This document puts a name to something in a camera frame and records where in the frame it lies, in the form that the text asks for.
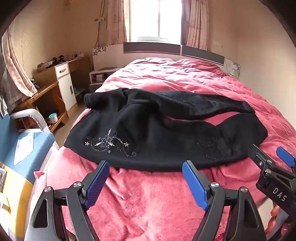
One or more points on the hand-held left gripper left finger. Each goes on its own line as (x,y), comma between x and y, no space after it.
(97,183)

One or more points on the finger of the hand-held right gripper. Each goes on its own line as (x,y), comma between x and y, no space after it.
(257,154)
(285,156)

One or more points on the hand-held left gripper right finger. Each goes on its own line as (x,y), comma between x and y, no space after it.
(194,185)

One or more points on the black embroidered pants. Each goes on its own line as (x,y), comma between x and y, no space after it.
(150,139)

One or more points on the person's right hand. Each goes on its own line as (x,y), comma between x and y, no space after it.
(276,211)

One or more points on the pink plush toy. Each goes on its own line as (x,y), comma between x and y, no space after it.
(38,175)

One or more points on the blue cushioned chair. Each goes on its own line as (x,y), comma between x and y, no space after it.
(39,141)

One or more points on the teal cup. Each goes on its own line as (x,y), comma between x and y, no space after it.
(53,118)

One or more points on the white plastic sheet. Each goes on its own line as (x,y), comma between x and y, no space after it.
(24,148)

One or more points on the yellow cloth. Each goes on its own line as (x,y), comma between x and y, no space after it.
(16,192)

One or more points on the white cabinet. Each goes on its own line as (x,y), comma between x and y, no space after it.
(67,90)

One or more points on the wooden desk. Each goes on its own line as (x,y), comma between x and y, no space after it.
(44,91)

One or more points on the white open nightstand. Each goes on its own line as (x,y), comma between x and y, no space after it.
(101,76)

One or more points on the pink bed blanket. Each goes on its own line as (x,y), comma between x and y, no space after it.
(173,76)

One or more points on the dark clutter on dresser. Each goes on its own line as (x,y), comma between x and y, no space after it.
(52,62)

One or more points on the pale pink side curtain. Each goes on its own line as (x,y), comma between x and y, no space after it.
(19,67)

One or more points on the pink patterned curtain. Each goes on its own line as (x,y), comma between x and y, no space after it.
(196,25)
(116,23)

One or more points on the white and grey headboard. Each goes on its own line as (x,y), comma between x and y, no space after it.
(150,48)

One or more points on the bright window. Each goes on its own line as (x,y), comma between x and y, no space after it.
(148,20)

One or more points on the white wall power strip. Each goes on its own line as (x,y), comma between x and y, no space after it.
(99,20)

